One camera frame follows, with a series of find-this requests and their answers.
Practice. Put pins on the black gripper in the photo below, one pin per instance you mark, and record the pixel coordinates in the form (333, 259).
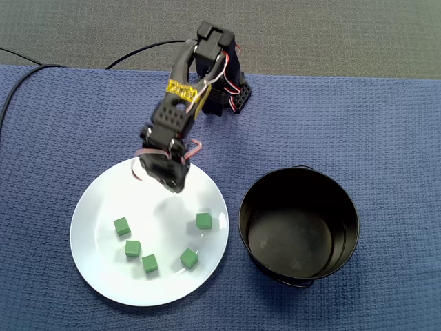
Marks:
(171, 181)

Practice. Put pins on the green cube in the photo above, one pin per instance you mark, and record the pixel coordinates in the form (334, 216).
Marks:
(132, 248)
(203, 221)
(189, 258)
(150, 263)
(122, 226)

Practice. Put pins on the white round plate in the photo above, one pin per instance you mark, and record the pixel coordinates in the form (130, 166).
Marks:
(165, 241)

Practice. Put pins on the black metal bucket container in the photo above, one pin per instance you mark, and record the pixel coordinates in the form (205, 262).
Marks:
(296, 241)

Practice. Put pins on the blue woven table cloth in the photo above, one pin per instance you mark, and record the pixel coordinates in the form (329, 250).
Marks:
(396, 138)

